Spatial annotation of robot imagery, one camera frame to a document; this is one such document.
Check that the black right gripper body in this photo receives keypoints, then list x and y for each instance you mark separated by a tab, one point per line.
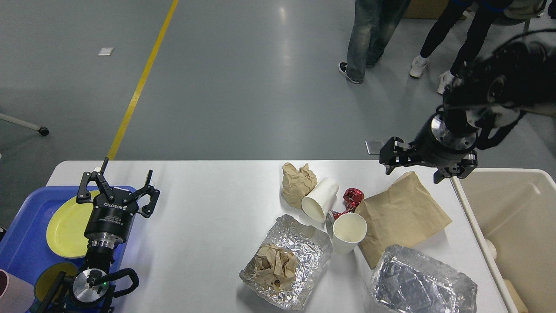
446	141

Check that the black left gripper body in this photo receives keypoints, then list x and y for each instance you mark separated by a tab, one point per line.
110	223

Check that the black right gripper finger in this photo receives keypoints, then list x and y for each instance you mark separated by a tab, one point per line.
396	153
461	169

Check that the yellow plate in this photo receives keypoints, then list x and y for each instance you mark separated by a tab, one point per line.
65	232

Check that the brown paper bag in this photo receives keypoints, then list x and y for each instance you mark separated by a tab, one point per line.
297	183
404	214

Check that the dark teal mug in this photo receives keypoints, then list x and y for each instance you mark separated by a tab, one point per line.
46	280

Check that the pink mug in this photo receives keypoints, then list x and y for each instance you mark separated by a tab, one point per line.
16	295

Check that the aluminium foil tray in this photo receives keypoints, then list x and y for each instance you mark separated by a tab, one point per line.
408	281

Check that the aluminium foil sheet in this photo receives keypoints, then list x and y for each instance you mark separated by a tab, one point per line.
313	249

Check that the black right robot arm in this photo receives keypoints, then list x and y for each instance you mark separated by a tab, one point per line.
480	107

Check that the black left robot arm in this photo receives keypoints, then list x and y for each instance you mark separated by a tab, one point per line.
95	286

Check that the left metal floor plate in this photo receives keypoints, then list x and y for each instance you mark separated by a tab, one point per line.
374	146

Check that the red foil wrapper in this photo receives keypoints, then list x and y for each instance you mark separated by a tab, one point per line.
353	197

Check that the beige plastic bin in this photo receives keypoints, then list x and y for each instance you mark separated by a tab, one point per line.
512	213

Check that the chair leg with caster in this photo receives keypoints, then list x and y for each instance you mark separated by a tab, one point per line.
42	130

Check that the blue plastic tray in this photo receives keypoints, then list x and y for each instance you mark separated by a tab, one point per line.
24	250

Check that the upright white paper cup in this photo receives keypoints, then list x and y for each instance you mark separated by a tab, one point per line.
347	232

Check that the lying white paper cup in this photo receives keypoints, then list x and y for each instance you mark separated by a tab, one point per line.
319	201

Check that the crumpled brown paper bag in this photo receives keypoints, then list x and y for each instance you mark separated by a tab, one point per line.
297	183

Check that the person in blue jeans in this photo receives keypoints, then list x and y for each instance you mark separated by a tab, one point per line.
375	22

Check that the crumpled brown paper ball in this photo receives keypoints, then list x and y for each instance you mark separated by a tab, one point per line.
275	267

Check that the office chair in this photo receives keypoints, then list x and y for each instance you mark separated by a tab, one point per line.
524	10

